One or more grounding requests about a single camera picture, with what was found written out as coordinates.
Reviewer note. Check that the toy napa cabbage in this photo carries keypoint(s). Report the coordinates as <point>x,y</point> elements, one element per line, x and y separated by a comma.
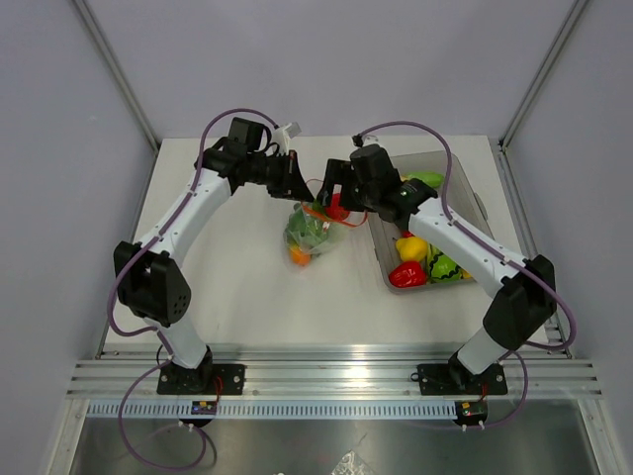
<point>310,233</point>

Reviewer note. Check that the toy green cucumber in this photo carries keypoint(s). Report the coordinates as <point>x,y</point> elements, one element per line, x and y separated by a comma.
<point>432,179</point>

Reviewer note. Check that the grey plastic food bin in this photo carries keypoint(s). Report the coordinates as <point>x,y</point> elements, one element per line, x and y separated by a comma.
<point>431,224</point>

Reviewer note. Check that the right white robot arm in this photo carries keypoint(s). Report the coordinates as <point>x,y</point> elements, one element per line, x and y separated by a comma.
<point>521,289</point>

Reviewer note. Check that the right aluminium frame post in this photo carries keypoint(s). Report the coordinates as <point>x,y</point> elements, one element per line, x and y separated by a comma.
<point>544,71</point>

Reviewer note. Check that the aluminium frame post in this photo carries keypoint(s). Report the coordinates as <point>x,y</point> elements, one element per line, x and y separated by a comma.
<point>105,51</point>
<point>544,71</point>

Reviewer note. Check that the toy red bell pepper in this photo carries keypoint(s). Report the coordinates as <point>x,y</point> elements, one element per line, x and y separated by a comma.
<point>407,275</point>

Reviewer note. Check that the toy green watermelon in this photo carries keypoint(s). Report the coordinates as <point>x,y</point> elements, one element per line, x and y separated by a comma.
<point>441,268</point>

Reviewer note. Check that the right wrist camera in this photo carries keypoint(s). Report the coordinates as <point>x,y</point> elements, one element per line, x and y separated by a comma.
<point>360,140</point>

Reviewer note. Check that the aluminium mounting rail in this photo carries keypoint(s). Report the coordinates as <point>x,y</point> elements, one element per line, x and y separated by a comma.
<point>373,372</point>

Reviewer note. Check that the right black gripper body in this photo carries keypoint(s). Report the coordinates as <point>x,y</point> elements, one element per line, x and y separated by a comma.
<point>363,197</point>

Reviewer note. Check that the white slotted cable duct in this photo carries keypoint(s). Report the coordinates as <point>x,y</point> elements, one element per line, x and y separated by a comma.
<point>277,410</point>

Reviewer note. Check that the left aluminium frame post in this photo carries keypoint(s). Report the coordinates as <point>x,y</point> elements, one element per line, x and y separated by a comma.
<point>105,51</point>

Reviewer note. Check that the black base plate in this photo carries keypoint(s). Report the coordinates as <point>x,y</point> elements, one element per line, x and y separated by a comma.
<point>444,379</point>
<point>207,379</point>

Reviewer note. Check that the clear zip top bag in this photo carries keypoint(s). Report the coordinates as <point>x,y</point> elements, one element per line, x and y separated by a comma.
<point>354,221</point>

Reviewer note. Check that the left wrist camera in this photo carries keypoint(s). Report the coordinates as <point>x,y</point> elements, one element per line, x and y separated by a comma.
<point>283,135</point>

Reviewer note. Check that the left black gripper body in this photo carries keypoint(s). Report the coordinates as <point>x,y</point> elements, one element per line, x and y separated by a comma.
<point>271,172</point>

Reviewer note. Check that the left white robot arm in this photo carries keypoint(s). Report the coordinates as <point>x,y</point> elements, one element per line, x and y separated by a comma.
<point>149,280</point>

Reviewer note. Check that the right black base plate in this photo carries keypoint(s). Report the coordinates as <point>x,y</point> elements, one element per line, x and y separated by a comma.
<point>444,379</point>

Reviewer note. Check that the toy yellow pear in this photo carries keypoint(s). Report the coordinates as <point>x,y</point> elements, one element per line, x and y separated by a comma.
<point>411,249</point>

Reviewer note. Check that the toy green orange mango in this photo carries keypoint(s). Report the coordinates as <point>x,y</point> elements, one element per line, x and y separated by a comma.
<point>298,256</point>

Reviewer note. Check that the crumpled clear plastic wrap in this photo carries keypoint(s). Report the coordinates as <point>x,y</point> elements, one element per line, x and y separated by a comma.
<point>351,463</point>

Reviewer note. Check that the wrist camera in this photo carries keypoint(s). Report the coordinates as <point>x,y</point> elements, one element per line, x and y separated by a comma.
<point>283,135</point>
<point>360,140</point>

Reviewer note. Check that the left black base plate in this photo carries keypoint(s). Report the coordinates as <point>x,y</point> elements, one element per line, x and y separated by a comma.
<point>207,379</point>

